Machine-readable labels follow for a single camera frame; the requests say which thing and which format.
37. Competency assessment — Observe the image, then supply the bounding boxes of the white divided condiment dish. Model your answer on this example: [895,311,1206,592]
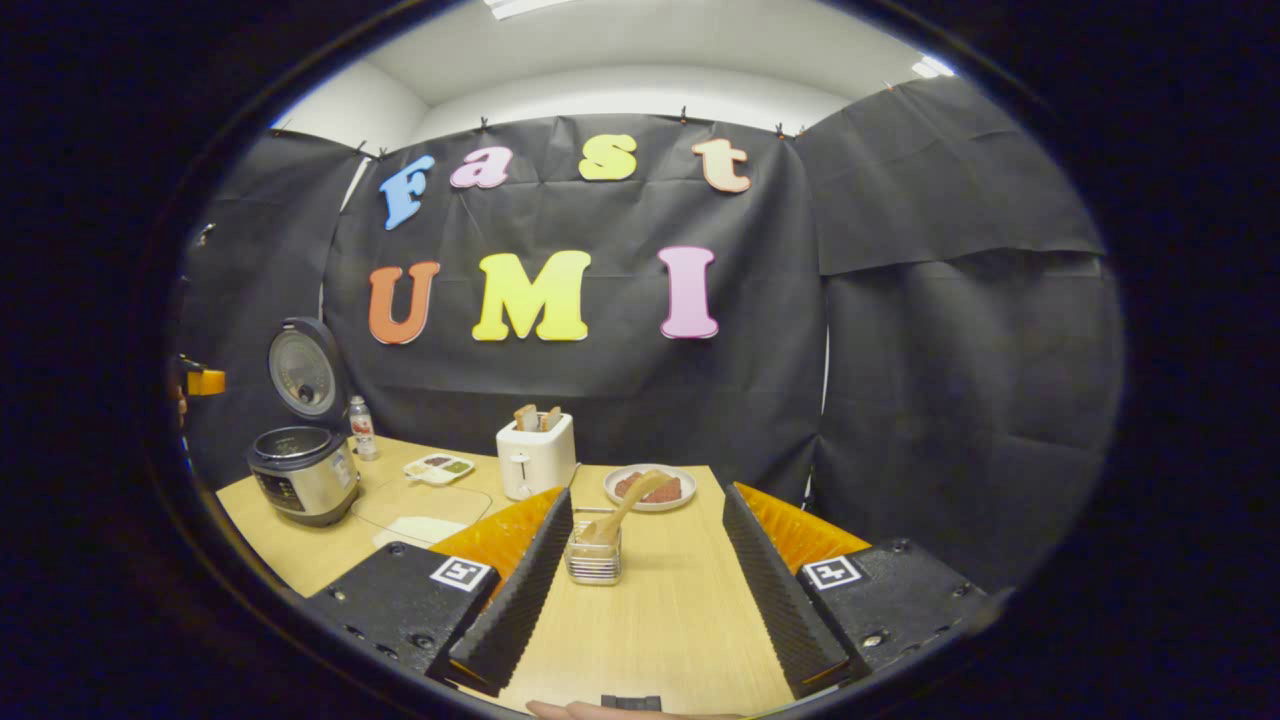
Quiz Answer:
[403,454,476,487]

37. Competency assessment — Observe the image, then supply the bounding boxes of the clear glass tray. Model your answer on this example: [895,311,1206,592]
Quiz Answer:
[350,480,493,551]

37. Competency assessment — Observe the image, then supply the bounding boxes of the wooden spoon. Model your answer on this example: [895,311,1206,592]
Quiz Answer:
[580,469,673,546]

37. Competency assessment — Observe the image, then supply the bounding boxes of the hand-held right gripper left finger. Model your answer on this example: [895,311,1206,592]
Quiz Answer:
[300,487,576,699]

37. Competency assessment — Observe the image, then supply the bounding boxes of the white round plate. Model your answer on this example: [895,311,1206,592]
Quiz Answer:
[603,463,698,513]

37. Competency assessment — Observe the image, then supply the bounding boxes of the black backdrop cloth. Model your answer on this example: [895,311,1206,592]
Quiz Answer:
[178,75,1126,591]

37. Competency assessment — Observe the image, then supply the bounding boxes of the metal wire chopstick holder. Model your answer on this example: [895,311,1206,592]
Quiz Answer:
[564,508,623,587]

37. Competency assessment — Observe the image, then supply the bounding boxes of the long ceiling light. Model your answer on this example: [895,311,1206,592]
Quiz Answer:
[485,0,573,21]

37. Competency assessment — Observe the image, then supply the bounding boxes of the small clear bottle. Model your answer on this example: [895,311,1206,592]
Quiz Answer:
[348,395,379,462]

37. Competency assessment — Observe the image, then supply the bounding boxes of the grey rice cooker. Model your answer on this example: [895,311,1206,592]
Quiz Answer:
[247,317,363,529]

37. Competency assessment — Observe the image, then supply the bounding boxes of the white toaster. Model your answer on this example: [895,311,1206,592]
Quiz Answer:
[496,410,578,502]

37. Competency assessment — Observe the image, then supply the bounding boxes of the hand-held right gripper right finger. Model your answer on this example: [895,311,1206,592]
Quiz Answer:
[720,480,1001,698]

